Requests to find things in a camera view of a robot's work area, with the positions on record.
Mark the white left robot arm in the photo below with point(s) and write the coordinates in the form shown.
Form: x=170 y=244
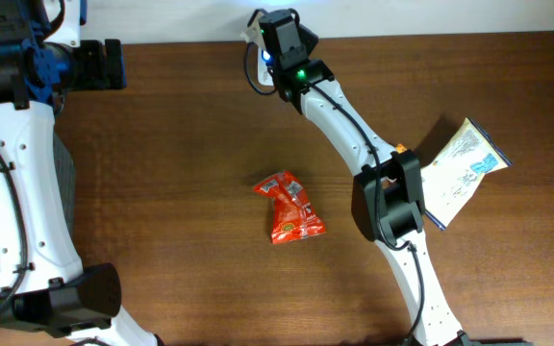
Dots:
x=44 y=287

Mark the red snack bag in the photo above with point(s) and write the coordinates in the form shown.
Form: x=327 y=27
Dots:
x=294 y=216

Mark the cream white snack bag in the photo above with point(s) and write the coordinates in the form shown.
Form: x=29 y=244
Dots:
x=453 y=176

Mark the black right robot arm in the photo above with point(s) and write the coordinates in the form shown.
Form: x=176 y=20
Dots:
x=387 y=199

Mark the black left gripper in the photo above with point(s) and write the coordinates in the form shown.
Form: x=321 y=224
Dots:
x=97 y=77

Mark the orange small carton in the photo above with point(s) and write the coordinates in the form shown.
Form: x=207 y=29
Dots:
x=400 y=148

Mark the white barcode scanner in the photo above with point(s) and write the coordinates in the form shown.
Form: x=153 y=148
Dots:
x=264 y=61

